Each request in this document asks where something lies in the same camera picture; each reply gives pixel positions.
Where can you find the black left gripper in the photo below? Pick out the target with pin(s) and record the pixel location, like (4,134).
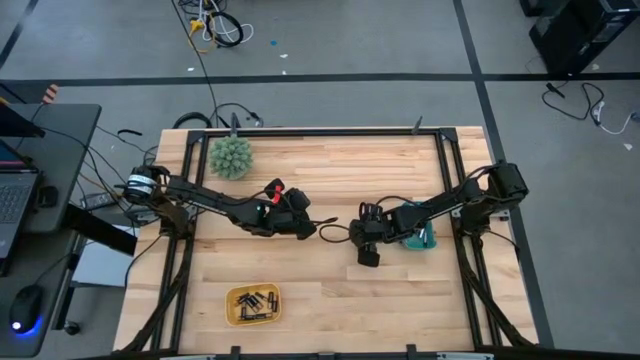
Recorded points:
(290,222)

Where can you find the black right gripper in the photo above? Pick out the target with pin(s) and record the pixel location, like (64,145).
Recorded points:
(372,225)

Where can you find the teal plastic bin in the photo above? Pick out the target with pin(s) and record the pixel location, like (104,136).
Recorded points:
(429,245)

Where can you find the yellow plastic bin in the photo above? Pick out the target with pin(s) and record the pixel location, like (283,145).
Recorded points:
(235,320)

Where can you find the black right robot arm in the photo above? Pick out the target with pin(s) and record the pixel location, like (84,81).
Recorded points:
(450,197)

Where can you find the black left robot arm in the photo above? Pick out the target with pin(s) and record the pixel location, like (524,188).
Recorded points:
(210,200)

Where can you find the green potted artificial plant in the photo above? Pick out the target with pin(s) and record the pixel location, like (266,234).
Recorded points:
(231,157)

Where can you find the black desk leg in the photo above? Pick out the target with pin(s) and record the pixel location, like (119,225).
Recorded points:
(100,230)

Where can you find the black power supply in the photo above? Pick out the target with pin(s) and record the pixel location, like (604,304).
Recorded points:
(97,201)

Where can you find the white panel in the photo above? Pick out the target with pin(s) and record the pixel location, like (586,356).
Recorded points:
(100,265)

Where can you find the black desk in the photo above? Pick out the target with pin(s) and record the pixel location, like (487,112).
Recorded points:
(60,150)

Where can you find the small black desk device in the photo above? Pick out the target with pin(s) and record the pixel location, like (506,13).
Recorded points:
(47,196)

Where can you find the orange black striped object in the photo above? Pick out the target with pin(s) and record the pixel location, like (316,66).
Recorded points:
(50,93)

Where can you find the black cabinet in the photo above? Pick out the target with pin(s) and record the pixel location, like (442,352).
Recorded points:
(575,35)

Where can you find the black computer mouse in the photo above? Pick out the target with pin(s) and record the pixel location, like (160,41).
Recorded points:
(25,307)

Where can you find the laptop computer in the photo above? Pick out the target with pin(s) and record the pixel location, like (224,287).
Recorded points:
(12,200)

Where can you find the black monitor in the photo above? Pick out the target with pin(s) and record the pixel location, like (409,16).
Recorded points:
(15,125)

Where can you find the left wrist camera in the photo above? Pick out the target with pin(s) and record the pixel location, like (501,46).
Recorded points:
(298,198)

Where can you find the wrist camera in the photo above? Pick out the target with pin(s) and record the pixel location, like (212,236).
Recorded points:
(368,256)
(298,198)

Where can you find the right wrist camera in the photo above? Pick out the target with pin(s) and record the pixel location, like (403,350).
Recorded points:
(368,256)

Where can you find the black aluminium table frame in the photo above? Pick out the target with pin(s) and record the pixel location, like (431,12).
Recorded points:
(325,132)

